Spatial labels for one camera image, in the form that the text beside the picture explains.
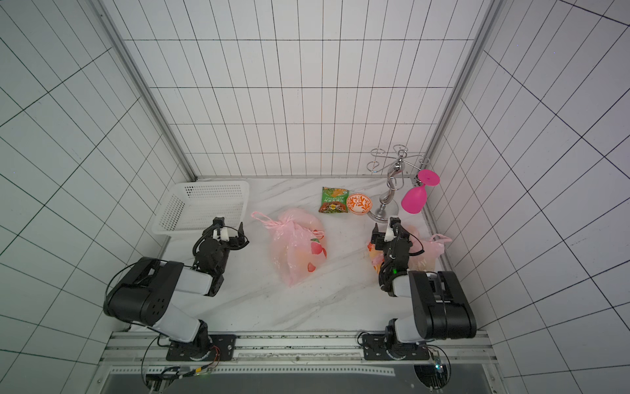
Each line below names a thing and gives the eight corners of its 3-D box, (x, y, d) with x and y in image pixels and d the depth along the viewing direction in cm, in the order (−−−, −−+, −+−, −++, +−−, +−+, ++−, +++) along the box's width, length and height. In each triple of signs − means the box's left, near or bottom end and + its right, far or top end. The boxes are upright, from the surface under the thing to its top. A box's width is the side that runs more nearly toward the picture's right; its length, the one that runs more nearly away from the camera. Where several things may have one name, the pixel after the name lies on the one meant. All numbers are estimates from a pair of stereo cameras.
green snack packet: (318, 212, 109) (319, 207, 106) (322, 191, 117) (322, 186, 114) (347, 215, 108) (348, 211, 105) (349, 194, 116) (350, 189, 113)
